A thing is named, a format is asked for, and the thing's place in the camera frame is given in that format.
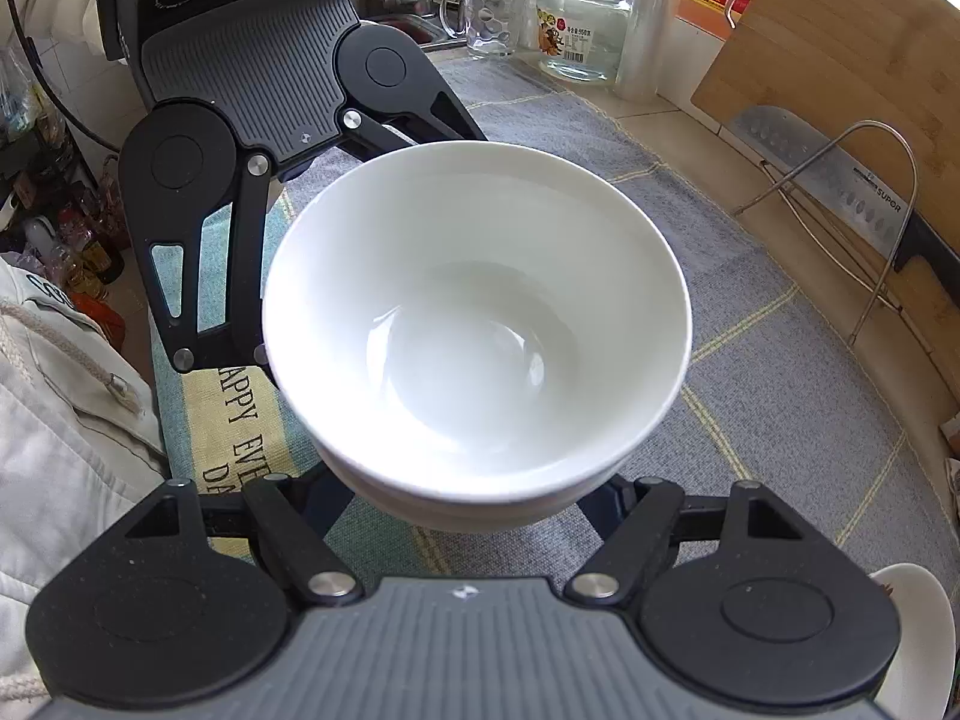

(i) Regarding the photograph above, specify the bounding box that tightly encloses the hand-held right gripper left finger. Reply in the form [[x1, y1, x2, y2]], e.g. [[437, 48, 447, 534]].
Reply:
[[124, 469, 365, 605]]

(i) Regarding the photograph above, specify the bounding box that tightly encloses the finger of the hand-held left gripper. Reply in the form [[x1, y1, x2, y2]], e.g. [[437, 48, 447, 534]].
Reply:
[[146, 154, 275, 376], [341, 86, 490, 166]]

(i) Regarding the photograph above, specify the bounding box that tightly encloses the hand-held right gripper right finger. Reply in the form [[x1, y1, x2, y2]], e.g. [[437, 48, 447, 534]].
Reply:
[[564, 474, 807, 605]]

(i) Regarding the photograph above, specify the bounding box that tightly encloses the white ceramic bowl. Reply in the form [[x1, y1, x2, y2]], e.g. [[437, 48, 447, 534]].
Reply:
[[262, 141, 692, 485], [315, 442, 642, 533]]

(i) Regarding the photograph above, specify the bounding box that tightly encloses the white fruit print plate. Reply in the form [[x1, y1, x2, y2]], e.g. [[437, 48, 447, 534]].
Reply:
[[868, 562, 957, 720]]

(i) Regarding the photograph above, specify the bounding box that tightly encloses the steel kitchen sink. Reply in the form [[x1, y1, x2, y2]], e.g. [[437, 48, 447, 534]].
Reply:
[[375, 11, 470, 52]]

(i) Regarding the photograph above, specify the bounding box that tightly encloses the clear glass mug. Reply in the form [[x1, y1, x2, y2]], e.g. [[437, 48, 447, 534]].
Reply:
[[439, 0, 530, 59]]

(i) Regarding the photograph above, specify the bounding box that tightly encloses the teal printed towel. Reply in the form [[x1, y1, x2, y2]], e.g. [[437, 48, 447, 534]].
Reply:
[[150, 187, 421, 586]]

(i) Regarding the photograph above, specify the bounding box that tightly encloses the green lidded glass jar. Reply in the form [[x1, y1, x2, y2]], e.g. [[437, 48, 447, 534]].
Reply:
[[536, 0, 637, 83]]

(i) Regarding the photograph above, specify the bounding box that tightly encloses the cluster of assorted bottles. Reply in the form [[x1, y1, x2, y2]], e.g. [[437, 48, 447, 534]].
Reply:
[[0, 157, 128, 346]]

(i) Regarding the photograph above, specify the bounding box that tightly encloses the grey woven table mat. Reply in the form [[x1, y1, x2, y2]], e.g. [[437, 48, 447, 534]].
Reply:
[[150, 56, 946, 601]]

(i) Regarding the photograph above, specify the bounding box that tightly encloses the shiny metal pipe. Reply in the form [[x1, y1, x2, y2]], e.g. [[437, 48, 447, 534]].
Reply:
[[619, 0, 695, 104]]

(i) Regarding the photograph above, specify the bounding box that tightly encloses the clear plastic bag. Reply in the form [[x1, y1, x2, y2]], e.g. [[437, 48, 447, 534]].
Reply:
[[0, 37, 46, 151]]

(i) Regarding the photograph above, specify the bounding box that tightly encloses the person's off-white clothing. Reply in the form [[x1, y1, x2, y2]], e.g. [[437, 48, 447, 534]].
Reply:
[[0, 255, 170, 720]]

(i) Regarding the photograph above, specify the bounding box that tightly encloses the wooden cutting board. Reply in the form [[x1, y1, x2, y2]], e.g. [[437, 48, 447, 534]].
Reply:
[[690, 0, 960, 293]]

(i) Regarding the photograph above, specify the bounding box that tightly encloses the black cable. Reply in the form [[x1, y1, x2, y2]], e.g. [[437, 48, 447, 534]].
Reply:
[[0, 0, 121, 155]]

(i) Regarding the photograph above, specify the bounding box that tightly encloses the black handled cleaver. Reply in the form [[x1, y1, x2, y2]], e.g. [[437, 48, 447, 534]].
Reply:
[[724, 105, 960, 297]]

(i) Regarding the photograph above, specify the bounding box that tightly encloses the metal wire rack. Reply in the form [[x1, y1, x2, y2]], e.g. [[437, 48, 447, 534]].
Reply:
[[724, 0, 922, 352]]

